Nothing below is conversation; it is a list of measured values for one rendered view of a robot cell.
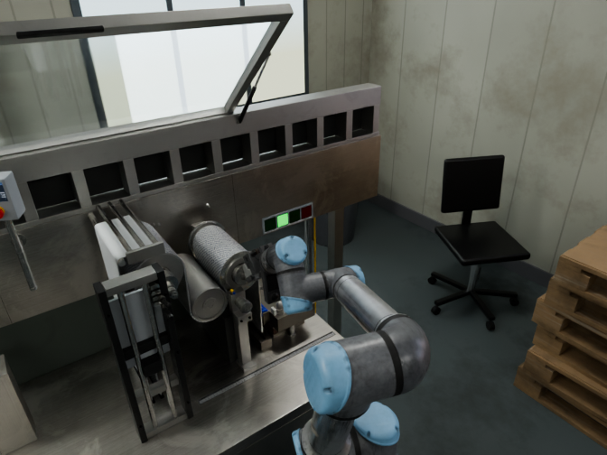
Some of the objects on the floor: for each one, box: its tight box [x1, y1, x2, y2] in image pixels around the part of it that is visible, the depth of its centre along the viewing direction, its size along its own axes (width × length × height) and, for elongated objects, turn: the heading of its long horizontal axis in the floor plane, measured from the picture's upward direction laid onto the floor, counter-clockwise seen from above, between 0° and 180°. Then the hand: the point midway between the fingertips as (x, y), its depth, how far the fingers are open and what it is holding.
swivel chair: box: [428, 154, 530, 330], centre depth 306 cm, size 64×64×100 cm
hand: (252, 280), depth 146 cm, fingers closed, pressing on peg
